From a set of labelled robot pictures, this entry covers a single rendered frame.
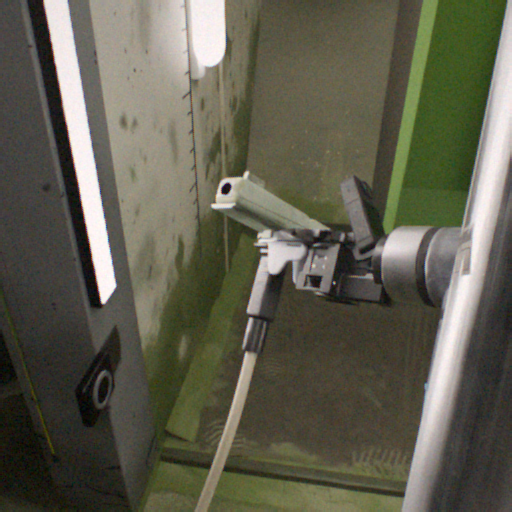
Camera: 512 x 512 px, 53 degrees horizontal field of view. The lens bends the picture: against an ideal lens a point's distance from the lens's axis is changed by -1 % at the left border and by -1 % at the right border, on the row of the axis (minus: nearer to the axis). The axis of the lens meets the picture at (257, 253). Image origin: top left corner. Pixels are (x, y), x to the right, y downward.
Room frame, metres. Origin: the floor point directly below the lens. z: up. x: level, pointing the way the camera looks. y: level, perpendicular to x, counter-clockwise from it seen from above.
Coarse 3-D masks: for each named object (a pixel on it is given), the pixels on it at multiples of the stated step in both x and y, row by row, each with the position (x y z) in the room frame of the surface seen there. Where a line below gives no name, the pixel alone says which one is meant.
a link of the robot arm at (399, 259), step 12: (396, 228) 0.52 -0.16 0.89; (408, 228) 0.51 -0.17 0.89; (420, 228) 0.51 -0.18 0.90; (396, 240) 0.50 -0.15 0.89; (408, 240) 0.49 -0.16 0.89; (420, 240) 0.48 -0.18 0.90; (384, 252) 0.49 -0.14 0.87; (396, 252) 0.48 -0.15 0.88; (408, 252) 0.48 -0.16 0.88; (384, 264) 0.48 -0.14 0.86; (396, 264) 0.47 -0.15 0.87; (408, 264) 0.47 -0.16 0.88; (384, 276) 0.48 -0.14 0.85; (396, 276) 0.47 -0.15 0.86; (408, 276) 0.46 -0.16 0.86; (396, 288) 0.47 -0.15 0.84; (408, 288) 0.46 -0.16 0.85; (396, 300) 0.48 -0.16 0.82; (408, 300) 0.47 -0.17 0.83; (420, 300) 0.46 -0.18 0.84
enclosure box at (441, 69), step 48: (432, 0) 0.97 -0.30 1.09; (480, 0) 1.31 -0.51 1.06; (432, 48) 1.34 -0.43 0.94; (480, 48) 1.33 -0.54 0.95; (432, 96) 1.37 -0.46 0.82; (480, 96) 1.35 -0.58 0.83; (384, 144) 1.26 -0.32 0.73; (432, 144) 1.39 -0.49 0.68; (384, 192) 1.13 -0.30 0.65; (432, 192) 1.40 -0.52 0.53
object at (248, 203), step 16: (240, 192) 0.60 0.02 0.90; (256, 192) 0.62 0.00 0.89; (224, 208) 0.60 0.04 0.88; (240, 208) 0.59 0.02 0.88; (256, 208) 0.61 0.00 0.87; (272, 208) 0.63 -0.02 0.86; (288, 208) 0.65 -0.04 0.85; (256, 224) 0.62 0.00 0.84; (272, 224) 0.62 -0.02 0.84; (288, 224) 0.64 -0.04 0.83; (304, 224) 0.66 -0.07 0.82; (320, 224) 0.69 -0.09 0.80; (256, 288) 0.59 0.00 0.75; (272, 288) 0.59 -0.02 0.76; (256, 304) 0.57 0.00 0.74; (272, 304) 0.58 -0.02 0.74; (256, 320) 0.56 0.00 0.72; (272, 320) 0.57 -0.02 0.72; (256, 336) 0.54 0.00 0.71; (256, 352) 0.53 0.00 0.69
